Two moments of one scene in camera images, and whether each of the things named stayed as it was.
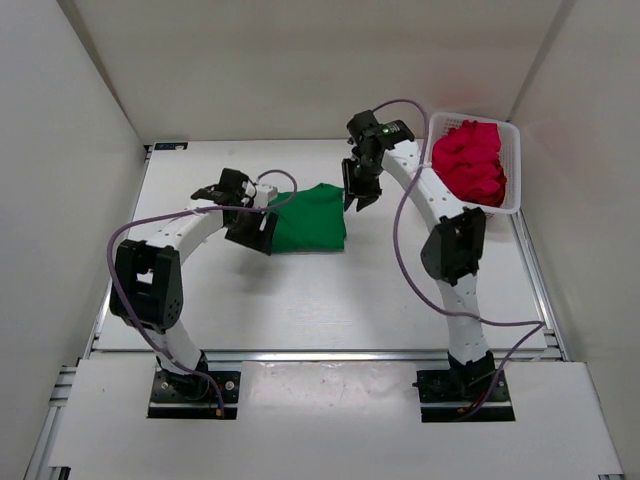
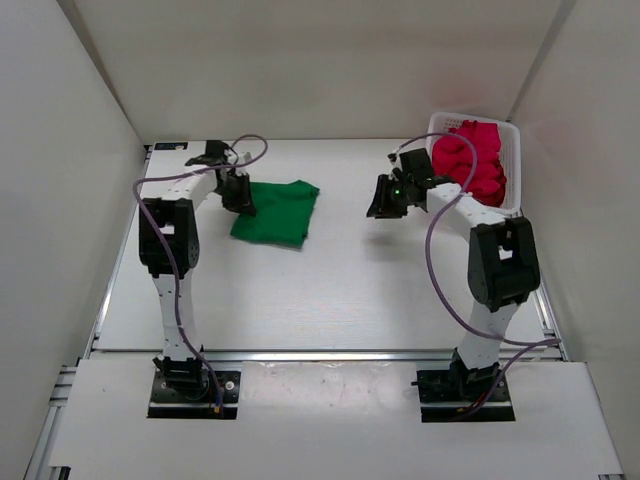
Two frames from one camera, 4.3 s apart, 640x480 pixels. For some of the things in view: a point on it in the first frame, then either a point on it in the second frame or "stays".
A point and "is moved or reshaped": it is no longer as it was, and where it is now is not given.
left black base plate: [188, 396] stays
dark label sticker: [171, 146] stays
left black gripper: [253, 240] → [242, 203]
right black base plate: [446, 395] stays
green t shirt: [311, 219] is moved or reshaped
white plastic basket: [510, 151] stays
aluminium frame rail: [324, 356] stays
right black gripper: [365, 195] → [379, 208]
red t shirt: [467, 158] stays
